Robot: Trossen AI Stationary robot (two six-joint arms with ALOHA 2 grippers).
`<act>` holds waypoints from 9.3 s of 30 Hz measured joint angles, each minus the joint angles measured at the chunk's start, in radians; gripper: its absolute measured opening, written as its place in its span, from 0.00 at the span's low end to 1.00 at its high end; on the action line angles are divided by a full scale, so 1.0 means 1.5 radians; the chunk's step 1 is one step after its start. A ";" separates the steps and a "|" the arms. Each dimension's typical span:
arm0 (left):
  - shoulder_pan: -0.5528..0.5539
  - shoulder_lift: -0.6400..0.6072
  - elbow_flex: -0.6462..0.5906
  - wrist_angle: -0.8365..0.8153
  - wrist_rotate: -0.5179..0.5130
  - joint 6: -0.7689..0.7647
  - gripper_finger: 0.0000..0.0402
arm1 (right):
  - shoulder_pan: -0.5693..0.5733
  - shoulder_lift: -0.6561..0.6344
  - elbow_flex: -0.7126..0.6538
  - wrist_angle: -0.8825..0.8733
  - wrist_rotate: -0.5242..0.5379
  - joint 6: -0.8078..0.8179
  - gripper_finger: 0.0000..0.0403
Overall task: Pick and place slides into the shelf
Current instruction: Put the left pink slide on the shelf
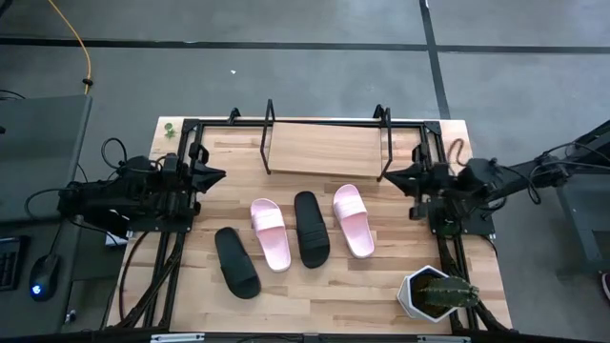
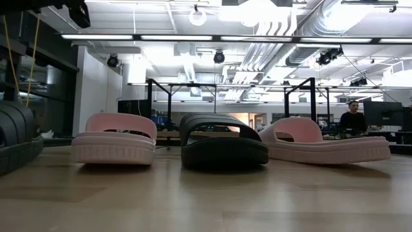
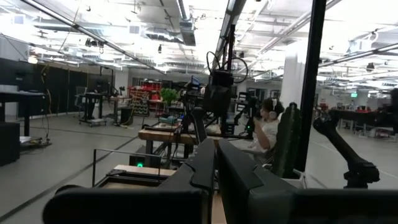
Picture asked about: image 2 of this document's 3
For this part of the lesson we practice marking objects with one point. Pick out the pink rubber slide sandal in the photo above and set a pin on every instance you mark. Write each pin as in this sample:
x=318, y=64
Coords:
x=112, y=151
x=322, y=151

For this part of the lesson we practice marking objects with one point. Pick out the black rubber slide sandal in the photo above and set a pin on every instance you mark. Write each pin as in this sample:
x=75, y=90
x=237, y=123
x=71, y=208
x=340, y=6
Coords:
x=16, y=151
x=222, y=154

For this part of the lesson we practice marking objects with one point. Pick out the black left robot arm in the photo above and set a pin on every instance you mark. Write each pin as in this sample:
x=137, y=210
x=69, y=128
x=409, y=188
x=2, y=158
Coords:
x=32, y=4

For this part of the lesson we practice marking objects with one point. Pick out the black computer monitor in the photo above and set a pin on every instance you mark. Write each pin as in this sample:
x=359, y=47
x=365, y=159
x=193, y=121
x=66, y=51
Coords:
x=383, y=112
x=132, y=108

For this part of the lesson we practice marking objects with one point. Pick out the white crumpled paper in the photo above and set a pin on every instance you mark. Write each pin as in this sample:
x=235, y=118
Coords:
x=47, y=133

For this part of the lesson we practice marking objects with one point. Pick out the black ceiling spotlight cluster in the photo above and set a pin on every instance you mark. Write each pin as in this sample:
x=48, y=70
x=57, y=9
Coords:
x=328, y=56

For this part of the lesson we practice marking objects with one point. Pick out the person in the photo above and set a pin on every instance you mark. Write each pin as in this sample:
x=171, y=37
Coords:
x=353, y=120

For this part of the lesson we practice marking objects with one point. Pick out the black frame wooden shoe shelf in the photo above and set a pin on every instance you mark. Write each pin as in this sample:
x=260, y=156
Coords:
x=149, y=96

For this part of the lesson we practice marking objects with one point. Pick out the black aluminium rig frame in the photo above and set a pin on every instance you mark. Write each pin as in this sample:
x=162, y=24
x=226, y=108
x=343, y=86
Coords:
x=58, y=142

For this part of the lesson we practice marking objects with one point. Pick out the silver ventilation duct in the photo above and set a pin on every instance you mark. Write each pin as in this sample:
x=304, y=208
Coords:
x=299, y=54

